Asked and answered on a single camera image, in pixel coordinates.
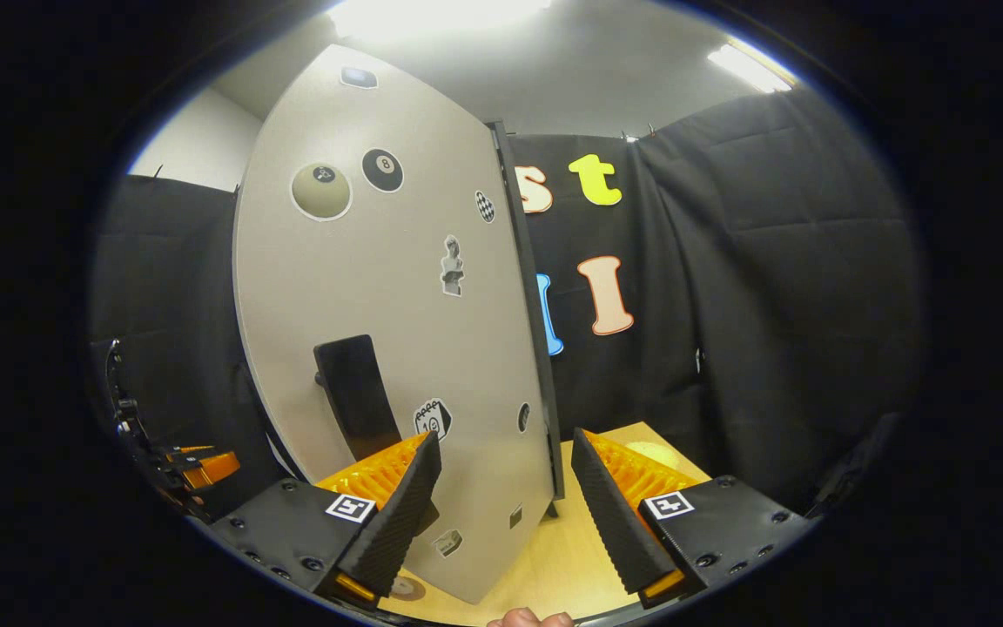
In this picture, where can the light grey cabinet door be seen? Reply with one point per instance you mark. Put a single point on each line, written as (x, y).
(380, 287)

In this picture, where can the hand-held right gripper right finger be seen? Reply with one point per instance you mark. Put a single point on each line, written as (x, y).
(615, 522)

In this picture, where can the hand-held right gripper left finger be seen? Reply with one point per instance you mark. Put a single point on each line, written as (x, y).
(397, 522)

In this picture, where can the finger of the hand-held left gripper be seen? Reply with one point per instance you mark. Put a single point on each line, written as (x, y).
(210, 468)

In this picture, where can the black backdrop cloth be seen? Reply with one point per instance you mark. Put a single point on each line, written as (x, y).
(771, 279)

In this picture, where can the long ceiling light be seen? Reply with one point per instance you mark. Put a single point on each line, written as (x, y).
(750, 68)

